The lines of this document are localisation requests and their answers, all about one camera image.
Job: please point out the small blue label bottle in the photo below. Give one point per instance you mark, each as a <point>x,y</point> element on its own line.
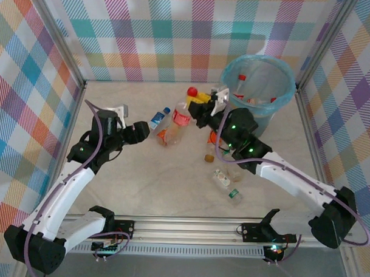
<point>157,119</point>

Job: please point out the aluminium side rail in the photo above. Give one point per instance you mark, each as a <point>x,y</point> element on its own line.
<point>66,134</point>
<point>313,134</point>

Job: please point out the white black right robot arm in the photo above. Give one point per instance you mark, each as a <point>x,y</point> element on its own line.
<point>293,181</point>

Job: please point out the clear bottle green neck label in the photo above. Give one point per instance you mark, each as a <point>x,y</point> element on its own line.
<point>237,175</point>

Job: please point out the aluminium corner post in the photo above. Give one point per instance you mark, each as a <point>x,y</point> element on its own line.
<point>58,33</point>
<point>335,19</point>

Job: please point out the aluminium frame rail with slots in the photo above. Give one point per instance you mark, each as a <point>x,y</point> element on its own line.
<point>185,229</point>

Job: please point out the orange label bottle gold cap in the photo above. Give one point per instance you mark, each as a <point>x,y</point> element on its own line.
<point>208,157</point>

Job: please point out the blue plastic bin liner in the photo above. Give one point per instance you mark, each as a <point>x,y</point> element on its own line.
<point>266,71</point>

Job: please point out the small circuit board green light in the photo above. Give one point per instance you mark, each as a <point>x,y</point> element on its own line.
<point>103,247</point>
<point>273,249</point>

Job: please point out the grey mesh waste bin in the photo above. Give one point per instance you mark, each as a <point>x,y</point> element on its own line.
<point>266,123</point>

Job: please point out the clear bottle white green labels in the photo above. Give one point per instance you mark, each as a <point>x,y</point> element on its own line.
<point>223,179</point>

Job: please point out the plaid cloth panel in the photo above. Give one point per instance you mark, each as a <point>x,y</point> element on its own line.
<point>23,78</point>
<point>357,89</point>
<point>146,37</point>

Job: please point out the red cap bottle red-white label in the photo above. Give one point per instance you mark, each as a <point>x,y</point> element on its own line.
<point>181,117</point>

